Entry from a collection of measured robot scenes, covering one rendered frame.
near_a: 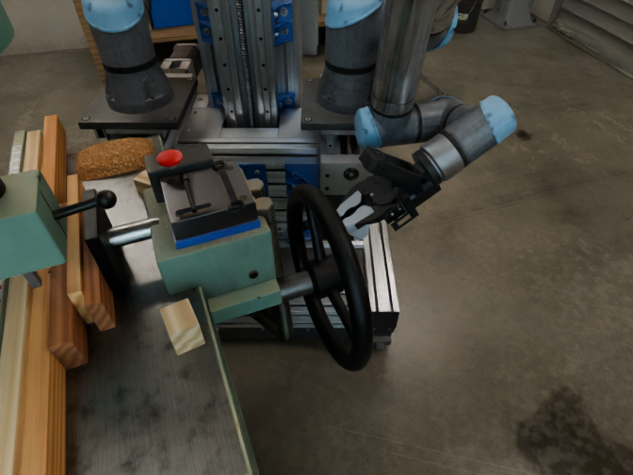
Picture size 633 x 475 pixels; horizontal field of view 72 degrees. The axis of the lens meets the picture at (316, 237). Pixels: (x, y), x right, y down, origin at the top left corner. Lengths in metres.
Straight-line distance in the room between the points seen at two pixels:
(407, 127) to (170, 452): 0.63
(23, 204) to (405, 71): 0.55
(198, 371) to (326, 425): 0.96
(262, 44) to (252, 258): 0.65
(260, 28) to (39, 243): 0.74
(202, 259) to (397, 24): 0.43
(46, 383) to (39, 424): 0.04
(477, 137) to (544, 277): 1.22
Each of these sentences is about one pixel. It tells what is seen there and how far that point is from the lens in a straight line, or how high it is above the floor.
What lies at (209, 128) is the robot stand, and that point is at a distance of 1.18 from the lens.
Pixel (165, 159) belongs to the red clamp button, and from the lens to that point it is 0.55.
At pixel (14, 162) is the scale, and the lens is 0.77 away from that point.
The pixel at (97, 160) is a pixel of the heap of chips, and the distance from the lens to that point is 0.78.
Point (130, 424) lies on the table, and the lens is 0.49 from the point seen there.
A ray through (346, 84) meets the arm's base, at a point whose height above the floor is 0.88.
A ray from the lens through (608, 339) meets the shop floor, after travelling 1.86.
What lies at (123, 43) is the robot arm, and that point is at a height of 0.97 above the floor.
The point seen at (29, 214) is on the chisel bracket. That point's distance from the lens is 0.46.
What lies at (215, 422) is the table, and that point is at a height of 0.90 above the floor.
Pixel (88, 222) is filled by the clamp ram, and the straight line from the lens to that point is 0.54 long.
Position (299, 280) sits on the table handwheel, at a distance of 0.64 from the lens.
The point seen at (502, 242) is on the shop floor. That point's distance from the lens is 2.00.
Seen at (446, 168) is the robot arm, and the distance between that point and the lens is 0.76.
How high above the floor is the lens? 1.32
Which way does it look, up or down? 45 degrees down
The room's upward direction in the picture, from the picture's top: straight up
